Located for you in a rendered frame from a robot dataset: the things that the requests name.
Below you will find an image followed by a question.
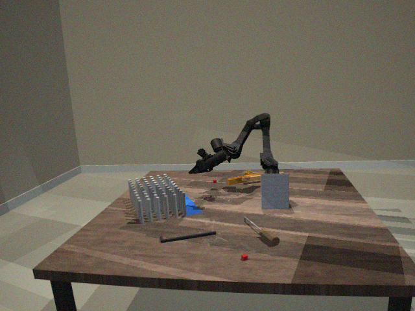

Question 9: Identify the blue flat strip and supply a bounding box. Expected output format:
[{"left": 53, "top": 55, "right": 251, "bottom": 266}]
[{"left": 185, "top": 195, "right": 202, "bottom": 216}]

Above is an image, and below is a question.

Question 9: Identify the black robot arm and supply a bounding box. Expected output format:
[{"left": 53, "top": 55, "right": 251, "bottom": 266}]
[{"left": 197, "top": 113, "right": 279, "bottom": 174}]

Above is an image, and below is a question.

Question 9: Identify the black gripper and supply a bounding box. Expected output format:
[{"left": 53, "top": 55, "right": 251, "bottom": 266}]
[{"left": 189, "top": 154, "right": 220, "bottom": 174}]

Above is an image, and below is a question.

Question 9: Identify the screwdriver with brown handle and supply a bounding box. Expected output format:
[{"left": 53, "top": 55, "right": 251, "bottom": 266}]
[{"left": 244, "top": 217, "right": 279, "bottom": 246}]

